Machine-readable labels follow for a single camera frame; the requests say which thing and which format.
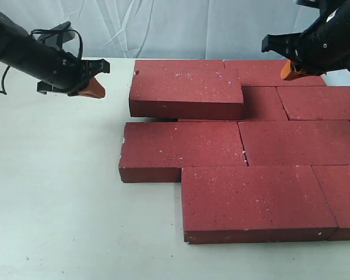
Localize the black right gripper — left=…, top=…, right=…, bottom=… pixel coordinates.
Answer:
left=261, top=8, right=350, bottom=81

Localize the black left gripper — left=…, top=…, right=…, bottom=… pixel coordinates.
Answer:
left=37, top=58, right=110, bottom=99

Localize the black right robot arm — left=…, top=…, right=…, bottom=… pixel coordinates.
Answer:
left=261, top=0, right=350, bottom=81

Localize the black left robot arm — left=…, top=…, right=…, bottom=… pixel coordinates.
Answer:
left=0, top=12, right=110, bottom=99

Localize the second row right red brick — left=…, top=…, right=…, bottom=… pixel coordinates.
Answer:
left=277, top=86, right=350, bottom=122

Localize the back row right red brick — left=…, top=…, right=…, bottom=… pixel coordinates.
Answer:
left=223, top=59, right=326, bottom=87

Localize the third row red brick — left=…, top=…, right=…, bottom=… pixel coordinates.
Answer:
left=238, top=120, right=350, bottom=166

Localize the front row large red brick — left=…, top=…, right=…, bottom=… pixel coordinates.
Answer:
left=181, top=166, right=338, bottom=244

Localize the white plastic backdrop sheet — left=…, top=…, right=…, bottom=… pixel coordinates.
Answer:
left=0, top=0, right=319, bottom=60

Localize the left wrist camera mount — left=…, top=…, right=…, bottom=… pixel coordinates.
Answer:
left=37, top=21, right=75, bottom=51

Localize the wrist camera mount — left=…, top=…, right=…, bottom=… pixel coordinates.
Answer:
left=37, top=21, right=75, bottom=51
left=295, top=0, right=320, bottom=9

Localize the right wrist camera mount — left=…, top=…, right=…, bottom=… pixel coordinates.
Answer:
left=295, top=0, right=320, bottom=9

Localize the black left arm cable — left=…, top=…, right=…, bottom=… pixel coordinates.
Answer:
left=0, top=24, right=84, bottom=96

